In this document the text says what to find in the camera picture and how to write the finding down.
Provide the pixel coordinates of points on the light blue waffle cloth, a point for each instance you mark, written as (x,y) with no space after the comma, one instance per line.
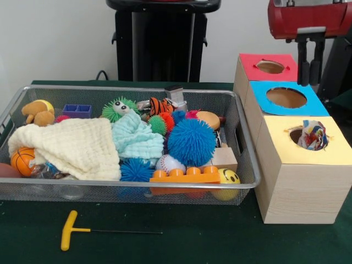
(134,137)

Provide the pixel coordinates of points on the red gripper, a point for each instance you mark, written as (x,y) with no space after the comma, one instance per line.
(308,20)

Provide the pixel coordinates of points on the white baseball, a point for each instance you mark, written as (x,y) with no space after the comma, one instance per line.
(167,165)

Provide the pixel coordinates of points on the brown plush toy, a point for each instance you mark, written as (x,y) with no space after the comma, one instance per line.
(38,112)

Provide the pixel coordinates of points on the dark green table cloth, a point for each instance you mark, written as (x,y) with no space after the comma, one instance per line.
(192,242)
(343,101)

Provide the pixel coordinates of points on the green spiky ball with eyes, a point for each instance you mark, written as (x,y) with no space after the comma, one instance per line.
(111,114)

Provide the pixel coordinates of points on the polka dot cloth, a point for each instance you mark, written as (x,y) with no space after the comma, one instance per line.
(312,136)

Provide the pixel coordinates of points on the large blue spiky ball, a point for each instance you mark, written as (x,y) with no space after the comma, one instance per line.
(191,143)

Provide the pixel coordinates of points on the orange toy building brick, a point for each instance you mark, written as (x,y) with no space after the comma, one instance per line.
(184,178)

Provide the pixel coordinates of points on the wooden box with three holes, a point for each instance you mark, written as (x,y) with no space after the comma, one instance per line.
(302,192)

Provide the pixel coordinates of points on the yellow smiley face ball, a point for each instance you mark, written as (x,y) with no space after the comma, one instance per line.
(229,178)

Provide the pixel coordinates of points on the cream waffle cloth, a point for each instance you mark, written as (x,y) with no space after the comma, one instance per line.
(68,145)

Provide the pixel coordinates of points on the small blue spiky ball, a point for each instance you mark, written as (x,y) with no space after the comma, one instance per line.
(136,170)

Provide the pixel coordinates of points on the shallow silver mesh bin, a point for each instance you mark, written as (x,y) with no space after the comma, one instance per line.
(82,195)

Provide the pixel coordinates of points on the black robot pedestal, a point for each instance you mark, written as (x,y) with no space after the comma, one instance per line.
(154,41)

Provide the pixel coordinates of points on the black panel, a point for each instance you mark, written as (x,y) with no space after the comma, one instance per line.
(339,68)

